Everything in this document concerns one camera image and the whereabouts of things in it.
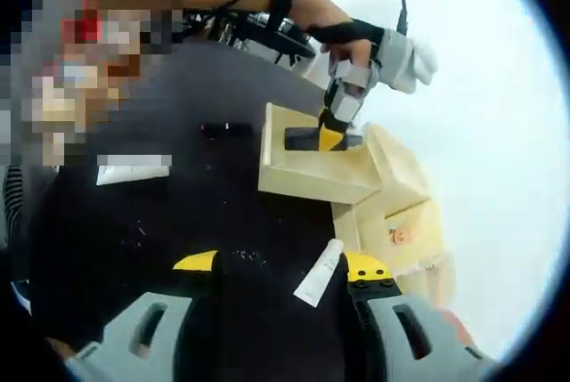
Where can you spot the white cosmetic tube bottle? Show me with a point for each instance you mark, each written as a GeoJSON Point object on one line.
{"type": "Point", "coordinates": [318, 275]}
{"type": "Point", "coordinates": [129, 176]}

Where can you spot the cream desktop drawer organizer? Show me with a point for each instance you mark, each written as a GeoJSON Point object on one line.
{"type": "Point", "coordinates": [352, 221]}

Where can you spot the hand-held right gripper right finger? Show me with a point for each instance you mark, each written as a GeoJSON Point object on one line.
{"type": "Point", "coordinates": [445, 346]}

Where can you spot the person's right hand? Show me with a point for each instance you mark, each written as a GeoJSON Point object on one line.
{"type": "Point", "coordinates": [458, 330]}

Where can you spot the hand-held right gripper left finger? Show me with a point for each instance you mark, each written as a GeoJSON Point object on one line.
{"type": "Point", "coordinates": [116, 342]}

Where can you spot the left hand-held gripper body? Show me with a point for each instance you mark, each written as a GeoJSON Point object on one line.
{"type": "Point", "coordinates": [407, 63]}

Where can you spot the person's left hand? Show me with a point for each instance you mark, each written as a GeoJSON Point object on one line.
{"type": "Point", "coordinates": [352, 50]}

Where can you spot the cream plastic drawer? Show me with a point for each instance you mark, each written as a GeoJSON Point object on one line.
{"type": "Point", "coordinates": [392, 164]}
{"type": "Point", "coordinates": [311, 177]}

